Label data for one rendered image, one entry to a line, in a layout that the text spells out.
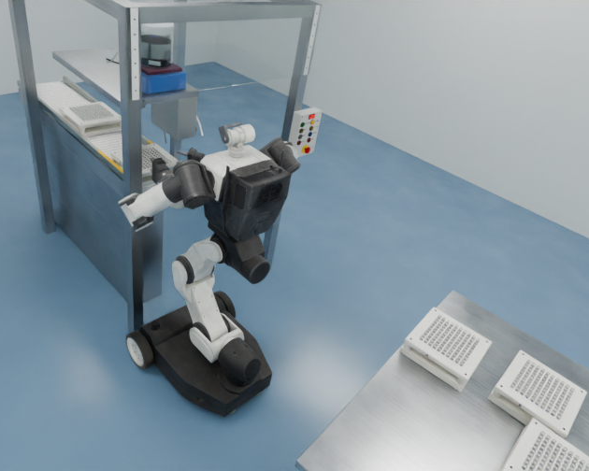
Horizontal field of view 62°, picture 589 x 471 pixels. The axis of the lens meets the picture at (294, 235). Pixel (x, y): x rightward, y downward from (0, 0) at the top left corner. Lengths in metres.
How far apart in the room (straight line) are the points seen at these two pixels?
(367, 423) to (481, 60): 4.02
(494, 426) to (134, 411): 1.61
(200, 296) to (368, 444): 1.18
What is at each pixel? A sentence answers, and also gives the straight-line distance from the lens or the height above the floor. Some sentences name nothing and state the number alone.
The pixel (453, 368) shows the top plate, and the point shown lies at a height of 0.92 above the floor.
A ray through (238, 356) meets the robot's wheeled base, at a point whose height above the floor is 0.35.
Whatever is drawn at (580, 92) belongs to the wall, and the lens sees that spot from 4.93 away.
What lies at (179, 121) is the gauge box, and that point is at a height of 1.20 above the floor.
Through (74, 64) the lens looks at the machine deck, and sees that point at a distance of 2.51.
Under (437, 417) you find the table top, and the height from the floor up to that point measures 0.85.
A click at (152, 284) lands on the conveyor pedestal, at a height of 0.12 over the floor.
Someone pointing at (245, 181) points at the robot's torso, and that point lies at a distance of 1.74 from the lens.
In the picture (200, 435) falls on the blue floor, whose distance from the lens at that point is 2.52.
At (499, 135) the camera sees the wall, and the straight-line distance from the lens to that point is 5.15.
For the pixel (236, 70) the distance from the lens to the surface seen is 2.34.
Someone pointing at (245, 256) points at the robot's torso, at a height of 0.92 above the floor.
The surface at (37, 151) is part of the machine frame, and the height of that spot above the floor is 0.61.
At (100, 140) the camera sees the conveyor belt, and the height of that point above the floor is 0.89.
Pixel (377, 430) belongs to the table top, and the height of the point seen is 0.85.
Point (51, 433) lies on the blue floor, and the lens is 2.59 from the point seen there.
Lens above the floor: 2.15
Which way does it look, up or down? 35 degrees down
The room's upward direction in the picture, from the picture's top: 12 degrees clockwise
